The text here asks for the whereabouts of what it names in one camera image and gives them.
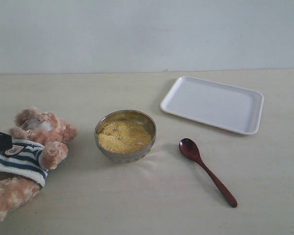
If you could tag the brown teddy bear striped sweater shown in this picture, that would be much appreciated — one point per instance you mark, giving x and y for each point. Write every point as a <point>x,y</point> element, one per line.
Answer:
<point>38,145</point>

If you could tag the dark red wooden spoon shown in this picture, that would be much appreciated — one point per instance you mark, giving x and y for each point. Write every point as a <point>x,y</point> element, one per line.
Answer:
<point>190,150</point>

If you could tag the yellow millet grains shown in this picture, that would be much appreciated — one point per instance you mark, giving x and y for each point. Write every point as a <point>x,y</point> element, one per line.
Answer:
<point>123,136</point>

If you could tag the steel bowl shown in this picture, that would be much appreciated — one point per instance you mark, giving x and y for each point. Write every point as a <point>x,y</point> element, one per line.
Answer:
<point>131,115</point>

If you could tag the white rectangular plastic tray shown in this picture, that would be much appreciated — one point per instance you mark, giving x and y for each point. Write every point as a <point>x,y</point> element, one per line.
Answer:
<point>216,104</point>

